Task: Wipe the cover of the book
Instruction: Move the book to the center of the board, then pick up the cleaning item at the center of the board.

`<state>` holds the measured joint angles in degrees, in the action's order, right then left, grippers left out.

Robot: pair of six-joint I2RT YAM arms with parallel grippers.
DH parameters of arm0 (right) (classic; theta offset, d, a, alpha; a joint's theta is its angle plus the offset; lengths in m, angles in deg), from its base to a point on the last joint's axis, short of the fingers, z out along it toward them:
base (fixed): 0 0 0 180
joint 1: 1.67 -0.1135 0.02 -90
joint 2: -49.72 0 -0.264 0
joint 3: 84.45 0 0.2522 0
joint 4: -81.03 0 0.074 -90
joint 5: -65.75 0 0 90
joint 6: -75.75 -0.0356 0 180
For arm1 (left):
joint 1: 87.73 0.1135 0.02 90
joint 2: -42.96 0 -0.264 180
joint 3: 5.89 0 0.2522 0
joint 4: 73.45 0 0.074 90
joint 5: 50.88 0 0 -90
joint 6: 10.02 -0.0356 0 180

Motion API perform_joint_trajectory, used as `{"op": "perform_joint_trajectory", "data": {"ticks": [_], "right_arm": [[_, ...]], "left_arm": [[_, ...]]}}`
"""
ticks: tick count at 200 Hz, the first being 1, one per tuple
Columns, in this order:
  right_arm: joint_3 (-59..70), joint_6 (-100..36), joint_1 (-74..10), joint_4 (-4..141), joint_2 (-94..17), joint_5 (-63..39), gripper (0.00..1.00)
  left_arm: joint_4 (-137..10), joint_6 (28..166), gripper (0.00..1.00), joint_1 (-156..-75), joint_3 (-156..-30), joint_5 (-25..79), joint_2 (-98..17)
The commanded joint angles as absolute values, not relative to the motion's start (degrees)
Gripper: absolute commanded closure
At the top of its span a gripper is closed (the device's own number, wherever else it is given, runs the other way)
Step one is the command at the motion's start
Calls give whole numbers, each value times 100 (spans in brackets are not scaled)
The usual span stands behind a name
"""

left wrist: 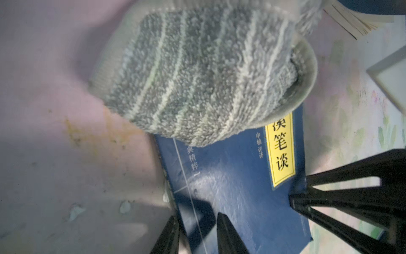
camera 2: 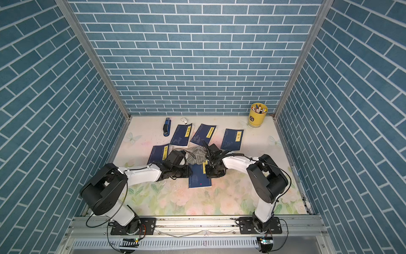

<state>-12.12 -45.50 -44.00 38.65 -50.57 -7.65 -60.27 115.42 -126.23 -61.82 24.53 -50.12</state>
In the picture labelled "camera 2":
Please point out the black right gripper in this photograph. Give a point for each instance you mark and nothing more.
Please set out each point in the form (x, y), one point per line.
(210, 175)

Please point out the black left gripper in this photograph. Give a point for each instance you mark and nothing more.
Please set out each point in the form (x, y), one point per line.
(187, 171)

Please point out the blue book Mengxi notes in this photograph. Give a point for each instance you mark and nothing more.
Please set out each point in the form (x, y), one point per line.
(199, 179)

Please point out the blue book Shijing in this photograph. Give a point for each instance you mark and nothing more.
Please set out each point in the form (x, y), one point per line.
(158, 153)

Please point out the grey striped cleaning cloth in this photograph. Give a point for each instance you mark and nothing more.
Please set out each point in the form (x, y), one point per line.
(196, 155)

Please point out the blue book Zhuangzi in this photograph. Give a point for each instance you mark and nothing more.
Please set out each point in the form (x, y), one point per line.
(232, 140)

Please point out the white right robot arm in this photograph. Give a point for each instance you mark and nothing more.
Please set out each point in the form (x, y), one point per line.
(269, 181)

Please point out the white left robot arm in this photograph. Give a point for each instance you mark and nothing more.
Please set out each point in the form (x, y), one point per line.
(102, 192)

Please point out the blue book Hanfeizi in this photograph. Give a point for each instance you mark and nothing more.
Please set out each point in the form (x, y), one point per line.
(181, 135)

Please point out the blue book Yuewei notes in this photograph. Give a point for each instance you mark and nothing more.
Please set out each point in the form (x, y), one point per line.
(203, 135)

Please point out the blue black stapler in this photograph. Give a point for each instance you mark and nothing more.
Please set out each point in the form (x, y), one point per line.
(166, 127)

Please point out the yellow pen holder cup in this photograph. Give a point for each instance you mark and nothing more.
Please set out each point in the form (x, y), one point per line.
(257, 114)

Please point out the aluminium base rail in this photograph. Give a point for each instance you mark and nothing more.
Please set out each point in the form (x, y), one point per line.
(223, 234)

